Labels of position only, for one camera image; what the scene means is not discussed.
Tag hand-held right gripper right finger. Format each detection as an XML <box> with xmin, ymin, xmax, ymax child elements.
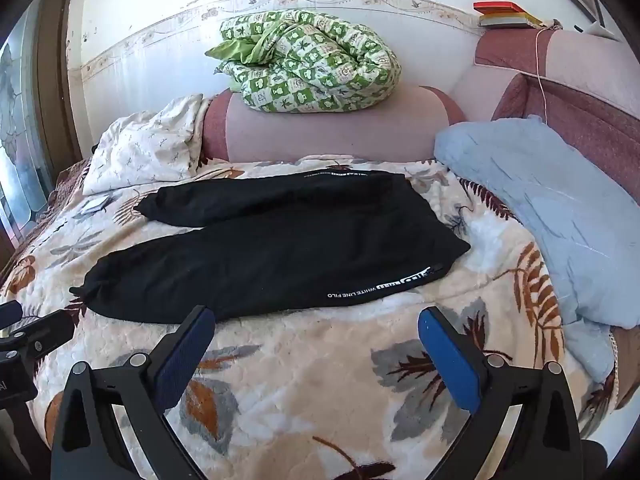
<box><xmin>418</xmin><ymin>305</ymin><xmax>584</xmax><ymax>480</ymax></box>

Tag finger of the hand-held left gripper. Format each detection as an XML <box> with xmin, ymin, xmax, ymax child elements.
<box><xmin>0</xmin><ymin>301</ymin><xmax>24</xmax><ymax>334</ymax></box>
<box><xmin>0</xmin><ymin>309</ymin><xmax>76</xmax><ymax>361</ymax></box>

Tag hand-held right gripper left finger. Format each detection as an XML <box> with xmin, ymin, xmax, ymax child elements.
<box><xmin>50</xmin><ymin>305</ymin><xmax>216</xmax><ymax>480</ymax></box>

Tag black pants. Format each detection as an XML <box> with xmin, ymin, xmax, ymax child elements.
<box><xmin>69</xmin><ymin>170</ymin><xmax>472</xmax><ymax>325</ymax></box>

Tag leaf print fleece blanket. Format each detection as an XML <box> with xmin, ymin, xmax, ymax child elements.
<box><xmin>0</xmin><ymin>155</ymin><xmax>621</xmax><ymax>480</ymax></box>

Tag light blue pillow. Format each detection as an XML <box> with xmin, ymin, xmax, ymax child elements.
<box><xmin>433</xmin><ymin>116</ymin><xmax>640</xmax><ymax>397</ymax></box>

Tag patterned glass door panel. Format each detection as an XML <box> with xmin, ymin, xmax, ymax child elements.
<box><xmin>0</xmin><ymin>40</ymin><xmax>53</xmax><ymax>243</ymax></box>

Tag white floral pillow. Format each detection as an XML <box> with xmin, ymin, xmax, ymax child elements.
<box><xmin>82</xmin><ymin>94</ymin><xmax>211</xmax><ymax>196</ymax></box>

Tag green white patterned quilt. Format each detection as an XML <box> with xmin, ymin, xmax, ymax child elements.
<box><xmin>204</xmin><ymin>10</ymin><xmax>403</xmax><ymax>113</ymax></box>

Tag red book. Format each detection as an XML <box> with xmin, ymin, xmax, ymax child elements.
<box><xmin>473</xmin><ymin>2</ymin><xmax>524</xmax><ymax>16</ymax></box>

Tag brown wooden door frame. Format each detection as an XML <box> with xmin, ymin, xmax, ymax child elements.
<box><xmin>32</xmin><ymin>0</ymin><xmax>97</xmax><ymax>173</ymax></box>

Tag white cable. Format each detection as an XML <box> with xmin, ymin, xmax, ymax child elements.
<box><xmin>532</xmin><ymin>22</ymin><xmax>552</xmax><ymax>127</ymax></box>

